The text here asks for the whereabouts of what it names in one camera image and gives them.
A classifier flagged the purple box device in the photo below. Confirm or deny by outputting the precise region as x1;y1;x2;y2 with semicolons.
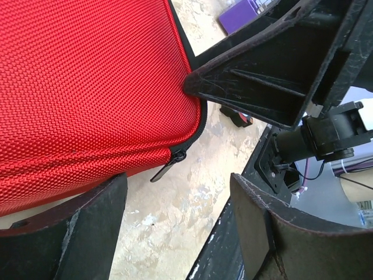
217;0;273;35

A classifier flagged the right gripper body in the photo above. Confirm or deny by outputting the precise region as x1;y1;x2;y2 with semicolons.
313;1;372;111

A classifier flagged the brown owl toy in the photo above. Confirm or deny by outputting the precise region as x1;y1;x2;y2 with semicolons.
220;106;254;128

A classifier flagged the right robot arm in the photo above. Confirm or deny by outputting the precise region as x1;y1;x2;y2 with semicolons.
274;1;372;163

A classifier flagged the red medicine kit case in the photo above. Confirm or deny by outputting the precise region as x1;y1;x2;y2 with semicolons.
1;1;207;215

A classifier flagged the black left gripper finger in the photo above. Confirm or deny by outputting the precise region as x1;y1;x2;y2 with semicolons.
230;173;372;279
182;0;359;131
1;173;128;279

